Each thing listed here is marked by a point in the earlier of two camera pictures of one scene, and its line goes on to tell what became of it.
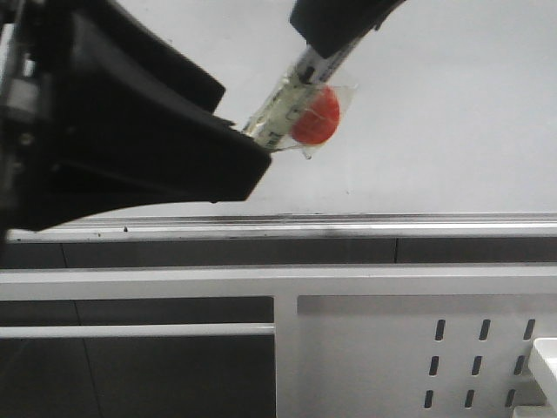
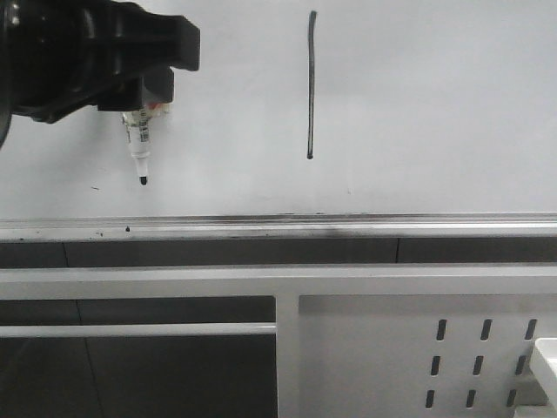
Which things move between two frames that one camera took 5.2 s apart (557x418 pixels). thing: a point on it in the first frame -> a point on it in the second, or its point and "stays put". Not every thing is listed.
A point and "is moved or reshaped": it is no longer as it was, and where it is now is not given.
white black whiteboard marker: [272, 126] is moved or reshaped
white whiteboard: [451, 133] stays put
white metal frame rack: [283, 283] stays put
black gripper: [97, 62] -> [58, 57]
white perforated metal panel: [419, 355] stays put
